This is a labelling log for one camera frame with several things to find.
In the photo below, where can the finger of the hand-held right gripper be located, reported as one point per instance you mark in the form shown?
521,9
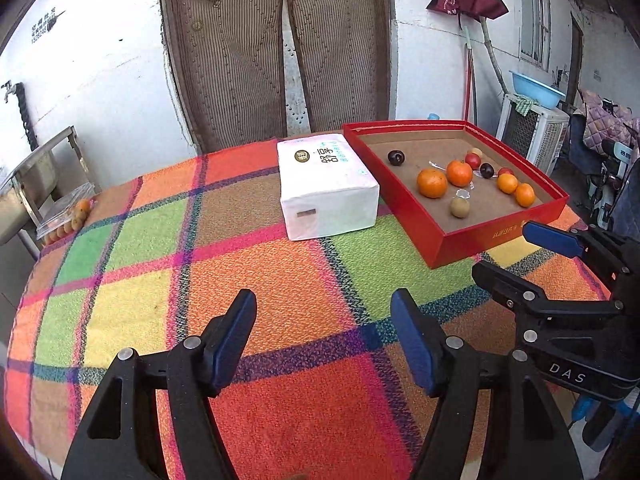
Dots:
505,285
550,237

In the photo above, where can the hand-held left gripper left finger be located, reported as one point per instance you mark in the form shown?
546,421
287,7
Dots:
232,340

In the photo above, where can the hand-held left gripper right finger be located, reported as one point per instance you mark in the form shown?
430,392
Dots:
415,345

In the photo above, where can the red cardboard box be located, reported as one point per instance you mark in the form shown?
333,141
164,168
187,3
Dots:
480,245

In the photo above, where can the red tomato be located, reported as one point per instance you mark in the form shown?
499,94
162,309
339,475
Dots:
471,161
505,171

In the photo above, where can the brown kiwi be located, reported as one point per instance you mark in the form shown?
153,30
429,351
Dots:
459,206
476,151

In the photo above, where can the dark purple plum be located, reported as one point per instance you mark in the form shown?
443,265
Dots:
396,157
486,170

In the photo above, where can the large orange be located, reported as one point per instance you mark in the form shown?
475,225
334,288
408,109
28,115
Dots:
432,183

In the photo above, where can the group of small brown fruits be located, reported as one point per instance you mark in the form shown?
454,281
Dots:
70,222

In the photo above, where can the person's right hand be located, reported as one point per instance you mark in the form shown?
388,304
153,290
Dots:
597,425

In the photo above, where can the electric scooter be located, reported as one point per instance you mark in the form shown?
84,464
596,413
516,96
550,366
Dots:
607,190

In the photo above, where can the colourful plaid blanket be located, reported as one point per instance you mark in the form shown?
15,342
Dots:
300,270

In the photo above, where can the white air conditioner unit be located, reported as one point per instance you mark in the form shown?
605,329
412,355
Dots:
537,135

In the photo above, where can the quilted floral cover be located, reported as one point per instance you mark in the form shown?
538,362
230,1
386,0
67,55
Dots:
610,120

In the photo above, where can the green checkered cloth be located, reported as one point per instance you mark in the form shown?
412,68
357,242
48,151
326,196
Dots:
523,105

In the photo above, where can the blue plastic basin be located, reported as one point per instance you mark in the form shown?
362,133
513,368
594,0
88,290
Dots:
537,90

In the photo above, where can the white tissue pack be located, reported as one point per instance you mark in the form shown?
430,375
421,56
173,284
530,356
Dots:
325,195

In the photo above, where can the red stick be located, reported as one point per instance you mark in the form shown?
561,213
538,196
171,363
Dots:
470,85

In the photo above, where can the wooden stick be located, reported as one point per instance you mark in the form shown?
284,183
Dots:
492,55

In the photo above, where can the clear plastic container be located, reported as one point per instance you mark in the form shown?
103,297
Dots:
60,210

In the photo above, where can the window with bars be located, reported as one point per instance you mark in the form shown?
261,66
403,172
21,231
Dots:
535,15

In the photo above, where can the stainless steel sink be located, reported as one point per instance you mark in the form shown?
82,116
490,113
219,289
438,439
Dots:
30,180

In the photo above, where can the brown ribbed metal door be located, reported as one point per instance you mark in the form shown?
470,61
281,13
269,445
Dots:
240,50

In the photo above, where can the metal faucet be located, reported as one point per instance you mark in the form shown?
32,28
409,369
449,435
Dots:
8,90

